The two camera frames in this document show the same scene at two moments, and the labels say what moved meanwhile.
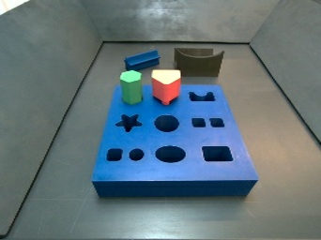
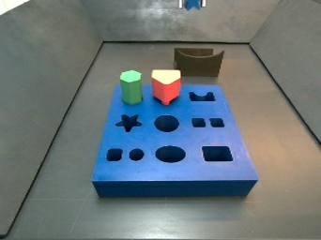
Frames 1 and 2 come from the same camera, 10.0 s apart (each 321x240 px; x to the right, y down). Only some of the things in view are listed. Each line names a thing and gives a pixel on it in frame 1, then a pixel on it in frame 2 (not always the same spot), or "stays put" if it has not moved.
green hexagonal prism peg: x=131 y=86 stays put
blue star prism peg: x=143 y=60 → x=192 y=4
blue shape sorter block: x=176 y=149 stays put
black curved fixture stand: x=197 y=62 stays put
